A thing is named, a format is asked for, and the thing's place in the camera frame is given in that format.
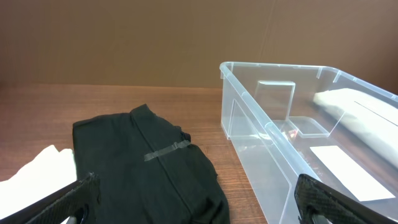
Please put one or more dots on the white label in bin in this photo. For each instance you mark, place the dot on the white label in bin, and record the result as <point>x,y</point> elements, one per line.
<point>359,182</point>

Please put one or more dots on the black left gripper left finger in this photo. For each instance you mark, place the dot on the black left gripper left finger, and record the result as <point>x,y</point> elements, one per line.
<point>79,201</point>

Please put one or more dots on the white printed t-shirt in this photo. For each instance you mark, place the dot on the white printed t-shirt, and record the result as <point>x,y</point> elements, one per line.
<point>49,171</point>

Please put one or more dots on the folded cream cloth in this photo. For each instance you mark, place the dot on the folded cream cloth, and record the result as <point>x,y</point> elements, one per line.
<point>372,120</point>

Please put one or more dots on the black garment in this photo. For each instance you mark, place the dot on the black garment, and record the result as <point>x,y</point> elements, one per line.
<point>149,170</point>

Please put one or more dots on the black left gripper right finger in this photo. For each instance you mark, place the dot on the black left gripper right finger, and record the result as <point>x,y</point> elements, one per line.
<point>319,203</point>

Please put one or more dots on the clear plastic storage bin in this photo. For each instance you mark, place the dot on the clear plastic storage bin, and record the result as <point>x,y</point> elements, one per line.
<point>269,115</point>

